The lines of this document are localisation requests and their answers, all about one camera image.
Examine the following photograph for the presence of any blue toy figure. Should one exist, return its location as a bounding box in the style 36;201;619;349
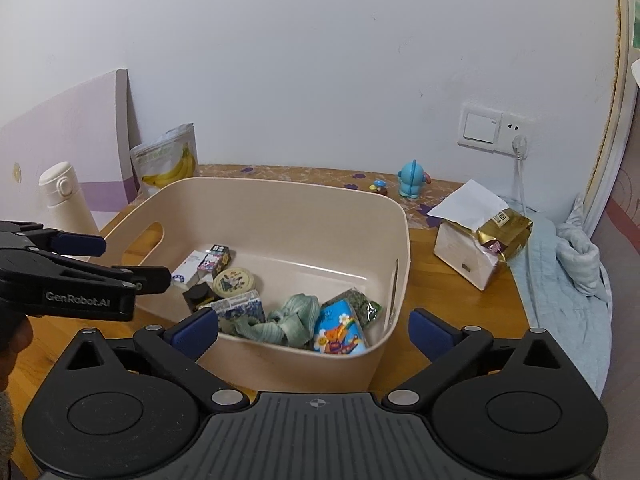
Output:
398;159;434;199

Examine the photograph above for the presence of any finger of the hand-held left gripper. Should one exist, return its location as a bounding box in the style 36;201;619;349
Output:
65;258;173;295
40;229;107;258

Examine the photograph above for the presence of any banana snack bag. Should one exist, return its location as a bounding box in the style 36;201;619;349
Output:
130;122;199;200

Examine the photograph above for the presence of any white tissue box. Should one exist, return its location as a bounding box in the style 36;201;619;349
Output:
426;179;510;292

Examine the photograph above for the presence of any light blue blanket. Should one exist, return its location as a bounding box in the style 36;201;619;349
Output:
507;192;615;401

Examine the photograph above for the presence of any white arched frame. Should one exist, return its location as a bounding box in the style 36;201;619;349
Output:
581;0;640;241

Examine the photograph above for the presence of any white plug with cable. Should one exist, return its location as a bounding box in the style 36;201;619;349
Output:
512;134;538;213

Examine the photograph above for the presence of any white thermos bottle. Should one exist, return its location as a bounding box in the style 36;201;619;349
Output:
38;161;101;237

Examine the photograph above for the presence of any small white and blue box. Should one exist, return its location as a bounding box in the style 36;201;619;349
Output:
171;250;212;287

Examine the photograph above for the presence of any white wall socket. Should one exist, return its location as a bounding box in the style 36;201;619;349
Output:
500;115;533;156

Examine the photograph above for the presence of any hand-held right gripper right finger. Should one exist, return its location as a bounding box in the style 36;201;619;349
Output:
381;308;563;409

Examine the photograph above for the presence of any green dried herb packet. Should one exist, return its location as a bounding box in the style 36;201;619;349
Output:
324;287;384;332

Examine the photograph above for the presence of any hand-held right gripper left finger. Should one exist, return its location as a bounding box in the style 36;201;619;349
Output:
62;307;252;409

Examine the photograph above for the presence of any small black box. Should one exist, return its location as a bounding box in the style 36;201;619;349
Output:
182;282;217;314

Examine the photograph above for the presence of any green striped cloth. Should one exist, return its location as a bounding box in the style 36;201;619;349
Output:
232;292;322;347

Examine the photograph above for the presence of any blue patterned tissue packet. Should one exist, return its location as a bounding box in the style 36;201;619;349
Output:
209;290;266;334

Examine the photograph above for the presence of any beige plastic storage basket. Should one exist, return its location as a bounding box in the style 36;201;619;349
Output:
99;176;412;394

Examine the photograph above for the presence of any person's left hand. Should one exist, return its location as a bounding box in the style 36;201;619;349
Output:
0;318;34;393

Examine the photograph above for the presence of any round patterned tin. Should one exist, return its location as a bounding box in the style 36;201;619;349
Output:
212;267;257;299

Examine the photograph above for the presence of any pink and white board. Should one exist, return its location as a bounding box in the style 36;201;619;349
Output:
0;67;144;222

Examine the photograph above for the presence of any colourful cartoon bear packet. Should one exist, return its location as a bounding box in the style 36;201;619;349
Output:
313;299;369;357

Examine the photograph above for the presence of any white wall switch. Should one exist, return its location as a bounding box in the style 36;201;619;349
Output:
458;103;503;152

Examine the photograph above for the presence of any small cartoon print box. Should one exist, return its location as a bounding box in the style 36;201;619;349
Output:
197;243;234;279

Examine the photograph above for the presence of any gold foil bag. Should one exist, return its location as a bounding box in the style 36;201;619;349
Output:
474;208;534;264

